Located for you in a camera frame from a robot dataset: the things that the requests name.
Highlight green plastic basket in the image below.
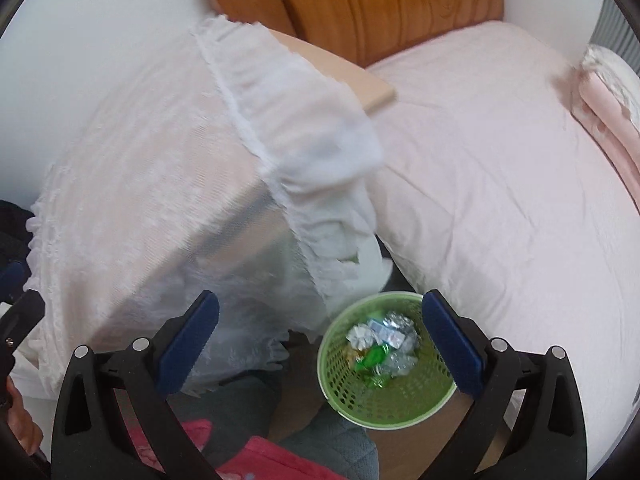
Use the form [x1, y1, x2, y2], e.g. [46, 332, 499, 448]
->
[316, 292, 458, 431]

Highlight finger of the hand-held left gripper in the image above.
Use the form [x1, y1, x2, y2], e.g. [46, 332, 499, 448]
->
[0, 289, 47, 378]
[0, 200, 32, 306]

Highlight white frilly cloth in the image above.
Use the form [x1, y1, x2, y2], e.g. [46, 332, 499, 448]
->
[580, 44, 640, 123]

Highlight grey striped curtain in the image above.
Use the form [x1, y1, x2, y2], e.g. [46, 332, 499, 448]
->
[590, 0, 637, 71]

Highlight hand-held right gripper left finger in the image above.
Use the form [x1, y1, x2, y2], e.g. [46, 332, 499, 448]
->
[51, 290, 221, 480]

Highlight person's left hand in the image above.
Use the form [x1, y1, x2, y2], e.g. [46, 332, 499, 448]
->
[5, 377, 45, 457]

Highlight person's grey trouser leg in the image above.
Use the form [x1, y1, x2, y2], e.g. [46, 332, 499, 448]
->
[215, 370, 284, 443]
[277, 405, 382, 480]

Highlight green plastic wrapper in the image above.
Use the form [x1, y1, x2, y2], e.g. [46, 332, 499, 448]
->
[355, 342, 396, 373]

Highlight wooden headboard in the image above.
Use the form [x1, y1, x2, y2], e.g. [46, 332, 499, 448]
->
[192, 0, 503, 68]

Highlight pink bed mattress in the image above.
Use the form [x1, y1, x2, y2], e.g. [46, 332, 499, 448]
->
[365, 21, 640, 480]

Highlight pink slipper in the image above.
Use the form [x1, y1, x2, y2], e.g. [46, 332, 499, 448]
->
[134, 417, 214, 467]
[215, 435, 373, 480]

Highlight folded pink blanket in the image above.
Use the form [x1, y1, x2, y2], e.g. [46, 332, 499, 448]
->
[570, 67, 640, 191]

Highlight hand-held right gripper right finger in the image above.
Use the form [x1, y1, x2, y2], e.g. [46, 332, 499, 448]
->
[421, 290, 588, 480]

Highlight white lace tablecloth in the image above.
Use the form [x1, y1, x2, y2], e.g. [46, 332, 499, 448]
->
[10, 15, 396, 401]

